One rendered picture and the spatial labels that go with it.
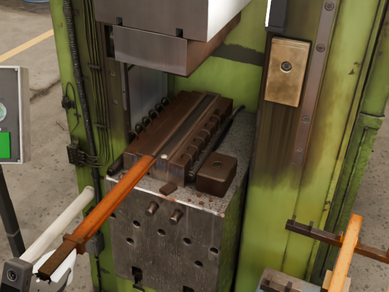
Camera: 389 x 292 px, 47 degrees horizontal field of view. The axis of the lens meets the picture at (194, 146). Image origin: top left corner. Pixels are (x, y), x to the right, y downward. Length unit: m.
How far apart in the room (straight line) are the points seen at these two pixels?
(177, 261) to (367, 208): 1.58
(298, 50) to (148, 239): 0.73
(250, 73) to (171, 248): 0.65
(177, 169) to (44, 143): 1.99
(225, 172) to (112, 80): 0.46
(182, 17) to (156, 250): 0.74
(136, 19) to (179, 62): 0.14
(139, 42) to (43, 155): 2.02
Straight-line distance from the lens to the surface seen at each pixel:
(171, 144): 1.34
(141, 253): 1.49
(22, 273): 0.85
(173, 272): 1.48
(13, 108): 1.37
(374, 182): 3.00
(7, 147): 1.37
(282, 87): 1.16
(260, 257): 1.59
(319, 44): 1.12
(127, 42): 1.14
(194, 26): 1.04
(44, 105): 3.60
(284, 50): 1.12
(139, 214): 1.36
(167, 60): 1.10
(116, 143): 1.53
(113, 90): 1.42
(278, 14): 1.08
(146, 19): 1.09
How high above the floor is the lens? 1.76
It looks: 36 degrees down
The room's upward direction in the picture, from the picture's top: 2 degrees clockwise
